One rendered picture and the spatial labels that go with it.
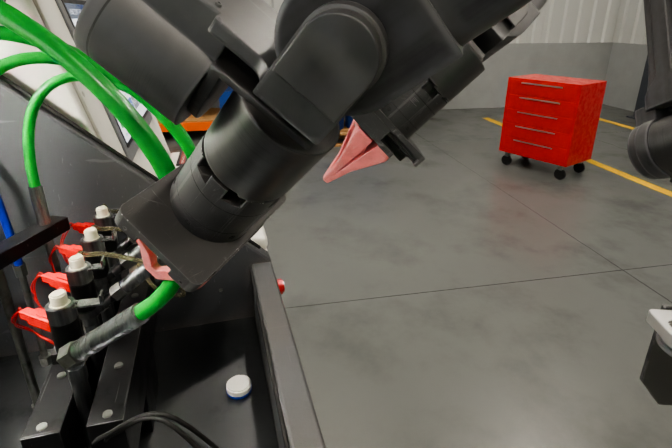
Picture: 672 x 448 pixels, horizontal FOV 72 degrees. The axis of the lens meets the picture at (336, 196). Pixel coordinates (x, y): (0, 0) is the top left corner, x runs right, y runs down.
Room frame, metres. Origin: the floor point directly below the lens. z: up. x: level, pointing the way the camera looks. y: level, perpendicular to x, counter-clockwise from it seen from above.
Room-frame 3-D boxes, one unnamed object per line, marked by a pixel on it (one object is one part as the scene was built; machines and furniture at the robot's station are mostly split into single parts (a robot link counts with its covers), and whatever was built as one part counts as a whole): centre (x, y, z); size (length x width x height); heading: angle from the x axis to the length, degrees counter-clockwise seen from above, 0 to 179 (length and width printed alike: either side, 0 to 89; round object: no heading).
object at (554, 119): (4.30, -2.01, 0.43); 0.70 x 0.46 x 0.86; 36
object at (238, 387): (0.57, 0.15, 0.84); 0.04 x 0.04 x 0.01
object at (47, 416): (0.53, 0.32, 0.91); 0.34 x 0.10 x 0.15; 15
